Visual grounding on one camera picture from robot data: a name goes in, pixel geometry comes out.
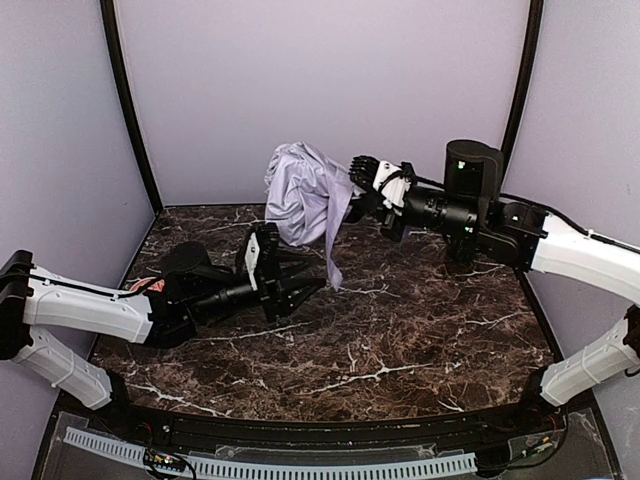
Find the lavender and black folding umbrella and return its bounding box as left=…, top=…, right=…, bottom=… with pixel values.
left=265, top=142, right=363, bottom=290

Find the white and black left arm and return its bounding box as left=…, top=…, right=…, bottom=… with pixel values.
left=1, top=237, right=326, bottom=410

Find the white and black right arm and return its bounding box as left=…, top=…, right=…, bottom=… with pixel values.
left=349, top=139, right=639, bottom=411

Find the dark green ceramic mug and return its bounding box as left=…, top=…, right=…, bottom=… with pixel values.
left=446, top=235, right=476, bottom=264

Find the red patterned ceramic bowl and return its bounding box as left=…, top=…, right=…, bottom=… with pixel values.
left=129, top=277, right=165, bottom=293

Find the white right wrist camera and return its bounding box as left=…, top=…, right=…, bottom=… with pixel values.
left=349, top=155, right=417, bottom=211

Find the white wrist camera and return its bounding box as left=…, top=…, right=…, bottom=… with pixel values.
left=349, top=155, right=417, bottom=211
left=240, top=222, right=280, bottom=291

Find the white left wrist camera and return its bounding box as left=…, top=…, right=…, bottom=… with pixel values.
left=240, top=222, right=280, bottom=291

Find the black right corner post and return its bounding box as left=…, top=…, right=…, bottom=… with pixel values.
left=480, top=0, right=544, bottom=214

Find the black corner post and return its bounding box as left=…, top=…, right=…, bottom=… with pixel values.
left=99, top=0, right=164, bottom=216
left=480, top=0, right=544, bottom=214

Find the grey slotted cable duct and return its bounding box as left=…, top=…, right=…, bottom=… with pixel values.
left=63, top=427, right=478, bottom=479

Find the black left corner post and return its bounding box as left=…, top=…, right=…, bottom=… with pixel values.
left=99, top=0, right=164, bottom=216

